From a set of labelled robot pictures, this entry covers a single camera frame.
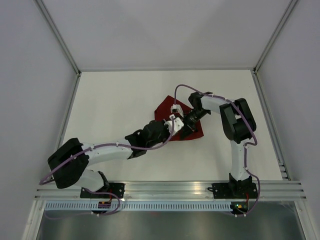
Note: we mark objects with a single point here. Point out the dark red cloth napkin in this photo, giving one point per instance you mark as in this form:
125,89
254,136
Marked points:
163,111

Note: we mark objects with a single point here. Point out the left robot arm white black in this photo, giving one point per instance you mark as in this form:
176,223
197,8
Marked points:
70,163

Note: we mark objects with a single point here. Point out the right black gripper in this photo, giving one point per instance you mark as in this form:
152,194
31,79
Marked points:
188,129

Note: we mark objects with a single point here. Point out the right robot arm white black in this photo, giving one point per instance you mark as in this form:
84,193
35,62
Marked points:
238,126

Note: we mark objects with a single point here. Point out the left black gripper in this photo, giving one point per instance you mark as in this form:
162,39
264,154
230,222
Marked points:
167,130

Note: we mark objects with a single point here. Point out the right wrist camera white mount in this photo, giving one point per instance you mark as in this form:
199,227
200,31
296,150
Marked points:
176,109

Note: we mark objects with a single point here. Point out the aluminium mounting rail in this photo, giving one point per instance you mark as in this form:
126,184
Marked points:
279,190

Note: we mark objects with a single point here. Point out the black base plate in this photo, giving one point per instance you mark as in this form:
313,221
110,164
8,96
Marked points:
226,191
115,189

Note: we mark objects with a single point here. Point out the aluminium frame post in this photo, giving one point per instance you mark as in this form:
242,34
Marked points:
275,34
57,35

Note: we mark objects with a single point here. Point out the white slotted cable duct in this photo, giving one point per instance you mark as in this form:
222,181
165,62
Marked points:
216,206

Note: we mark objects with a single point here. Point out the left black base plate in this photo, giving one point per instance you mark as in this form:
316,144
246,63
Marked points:
115,189

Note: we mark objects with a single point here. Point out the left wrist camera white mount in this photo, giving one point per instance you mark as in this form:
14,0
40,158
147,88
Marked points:
174,124

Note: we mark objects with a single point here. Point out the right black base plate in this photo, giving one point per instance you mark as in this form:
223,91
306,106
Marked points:
226,191

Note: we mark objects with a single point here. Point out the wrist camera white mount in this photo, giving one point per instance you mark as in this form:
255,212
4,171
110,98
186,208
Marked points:
174,124
176,109

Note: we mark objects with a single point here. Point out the left aluminium frame post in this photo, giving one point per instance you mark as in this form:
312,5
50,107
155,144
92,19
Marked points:
57,35

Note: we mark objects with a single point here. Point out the right aluminium frame post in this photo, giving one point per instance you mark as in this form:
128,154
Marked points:
275,34

